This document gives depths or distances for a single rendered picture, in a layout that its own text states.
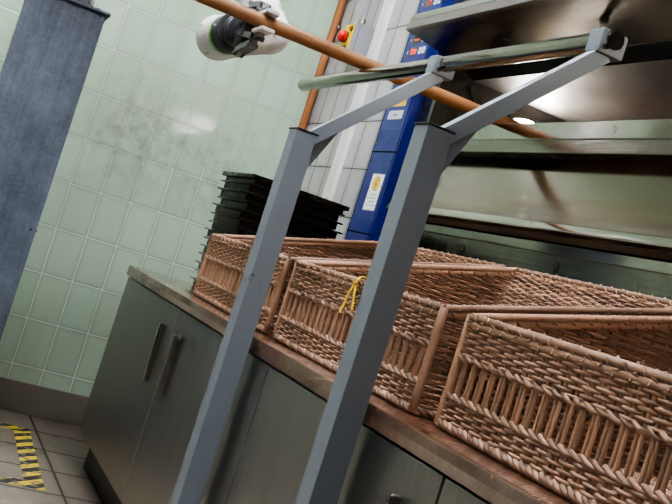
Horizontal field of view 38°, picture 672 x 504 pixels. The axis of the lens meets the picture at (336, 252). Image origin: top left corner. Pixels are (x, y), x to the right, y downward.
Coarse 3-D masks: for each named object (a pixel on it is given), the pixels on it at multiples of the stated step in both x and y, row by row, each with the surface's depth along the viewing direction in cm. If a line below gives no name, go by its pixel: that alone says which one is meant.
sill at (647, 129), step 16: (496, 128) 231; (512, 128) 224; (528, 128) 219; (544, 128) 213; (560, 128) 208; (576, 128) 203; (592, 128) 198; (608, 128) 193; (624, 128) 189; (640, 128) 185; (656, 128) 181
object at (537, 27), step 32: (512, 0) 211; (544, 0) 201; (576, 0) 194; (608, 0) 188; (640, 0) 182; (416, 32) 254; (448, 32) 244; (480, 32) 234; (512, 32) 225; (544, 32) 216; (576, 32) 208; (640, 32) 194
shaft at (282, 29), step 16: (208, 0) 202; (224, 0) 203; (240, 16) 205; (256, 16) 206; (288, 32) 209; (304, 32) 211; (320, 48) 213; (336, 48) 214; (352, 64) 217; (368, 64) 217; (400, 80) 221; (432, 96) 225; (448, 96) 226; (464, 112) 230
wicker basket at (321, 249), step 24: (216, 240) 231; (240, 240) 238; (288, 240) 243; (312, 240) 246; (336, 240) 248; (360, 240) 251; (216, 264) 227; (240, 264) 211; (288, 264) 186; (456, 264) 200; (480, 264) 203; (216, 288) 221; (264, 312) 189
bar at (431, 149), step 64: (448, 64) 179; (576, 64) 137; (320, 128) 175; (448, 128) 130; (256, 256) 171; (384, 256) 128; (256, 320) 172; (384, 320) 128; (192, 448) 172; (320, 448) 128
